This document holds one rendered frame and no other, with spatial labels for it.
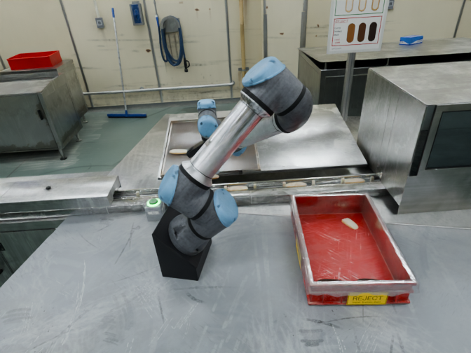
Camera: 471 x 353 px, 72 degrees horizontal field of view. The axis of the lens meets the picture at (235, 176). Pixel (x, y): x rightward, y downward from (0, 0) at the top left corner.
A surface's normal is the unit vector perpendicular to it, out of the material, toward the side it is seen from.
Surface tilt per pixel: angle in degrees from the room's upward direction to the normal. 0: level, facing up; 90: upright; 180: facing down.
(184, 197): 82
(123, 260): 0
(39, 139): 90
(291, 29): 90
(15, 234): 90
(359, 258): 0
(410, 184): 90
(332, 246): 0
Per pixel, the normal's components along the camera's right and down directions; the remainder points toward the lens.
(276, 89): 0.21, 0.39
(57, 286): -0.06, -0.85
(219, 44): 0.04, 0.53
